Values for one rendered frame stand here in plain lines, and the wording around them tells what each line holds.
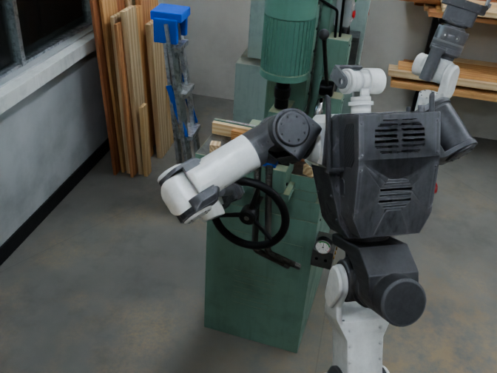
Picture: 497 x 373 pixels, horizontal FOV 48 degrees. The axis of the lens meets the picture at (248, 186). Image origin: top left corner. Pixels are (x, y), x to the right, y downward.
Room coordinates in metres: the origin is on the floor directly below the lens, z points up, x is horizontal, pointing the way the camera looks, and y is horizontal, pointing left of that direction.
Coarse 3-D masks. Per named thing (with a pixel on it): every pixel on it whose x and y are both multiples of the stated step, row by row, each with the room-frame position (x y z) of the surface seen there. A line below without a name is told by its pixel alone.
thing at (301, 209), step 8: (256, 120) 2.33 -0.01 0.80; (240, 200) 1.76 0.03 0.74; (248, 200) 1.75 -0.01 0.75; (264, 200) 1.73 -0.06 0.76; (272, 200) 1.72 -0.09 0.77; (296, 200) 1.70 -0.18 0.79; (264, 208) 1.73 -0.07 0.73; (272, 208) 1.72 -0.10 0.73; (288, 208) 1.71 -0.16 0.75; (296, 208) 1.70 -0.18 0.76; (304, 208) 1.69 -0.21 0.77; (312, 208) 1.68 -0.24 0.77; (296, 216) 1.70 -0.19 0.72; (304, 216) 1.69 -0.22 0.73; (312, 216) 1.68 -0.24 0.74
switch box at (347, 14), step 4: (340, 0) 2.12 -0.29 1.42; (348, 0) 2.11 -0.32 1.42; (352, 0) 2.11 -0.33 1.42; (336, 4) 2.13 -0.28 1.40; (340, 4) 2.12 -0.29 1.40; (348, 4) 2.11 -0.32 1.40; (352, 4) 2.11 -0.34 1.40; (340, 8) 2.12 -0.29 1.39; (344, 8) 2.12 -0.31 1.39; (348, 8) 2.11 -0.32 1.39; (352, 8) 2.12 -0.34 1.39; (340, 12) 2.12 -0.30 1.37; (344, 12) 2.12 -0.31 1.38; (348, 12) 2.11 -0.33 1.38; (352, 12) 2.14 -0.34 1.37; (344, 16) 2.11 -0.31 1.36; (348, 16) 2.11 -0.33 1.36; (344, 20) 2.11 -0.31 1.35; (348, 20) 2.11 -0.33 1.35; (352, 20) 2.18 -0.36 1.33; (344, 24) 2.11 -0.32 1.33; (348, 24) 2.11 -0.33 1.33
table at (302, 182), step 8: (216, 136) 1.95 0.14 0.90; (224, 136) 1.96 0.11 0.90; (208, 144) 1.88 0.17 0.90; (200, 152) 1.81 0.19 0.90; (208, 152) 1.82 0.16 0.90; (296, 168) 1.75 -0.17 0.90; (296, 176) 1.70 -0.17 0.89; (304, 176) 1.70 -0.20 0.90; (288, 184) 1.68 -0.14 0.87; (296, 184) 1.70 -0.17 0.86; (304, 184) 1.69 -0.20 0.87; (312, 184) 1.69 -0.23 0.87; (248, 192) 1.65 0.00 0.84; (264, 192) 1.64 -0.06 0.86; (288, 192) 1.63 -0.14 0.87; (288, 200) 1.62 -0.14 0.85
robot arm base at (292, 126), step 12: (288, 108) 1.18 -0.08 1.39; (264, 120) 1.27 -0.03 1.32; (276, 120) 1.15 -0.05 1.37; (288, 120) 1.16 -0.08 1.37; (300, 120) 1.16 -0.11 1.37; (312, 120) 1.18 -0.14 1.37; (276, 132) 1.14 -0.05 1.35; (288, 132) 1.14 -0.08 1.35; (300, 132) 1.15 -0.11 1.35; (312, 132) 1.16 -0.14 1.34; (288, 144) 1.13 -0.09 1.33; (300, 144) 1.14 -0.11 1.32; (276, 156) 1.23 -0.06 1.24; (288, 156) 1.15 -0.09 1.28; (300, 156) 1.13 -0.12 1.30
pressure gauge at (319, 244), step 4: (324, 236) 1.63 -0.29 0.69; (320, 240) 1.61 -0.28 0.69; (324, 240) 1.61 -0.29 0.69; (328, 240) 1.62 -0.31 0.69; (316, 244) 1.61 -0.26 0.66; (320, 244) 1.61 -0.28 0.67; (324, 244) 1.60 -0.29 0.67; (328, 244) 1.60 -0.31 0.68; (332, 244) 1.62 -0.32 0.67; (316, 248) 1.61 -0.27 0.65; (320, 248) 1.61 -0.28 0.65; (324, 248) 1.60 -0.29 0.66; (328, 248) 1.60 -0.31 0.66; (320, 252) 1.61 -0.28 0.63; (324, 252) 1.60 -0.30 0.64; (328, 252) 1.60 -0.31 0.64
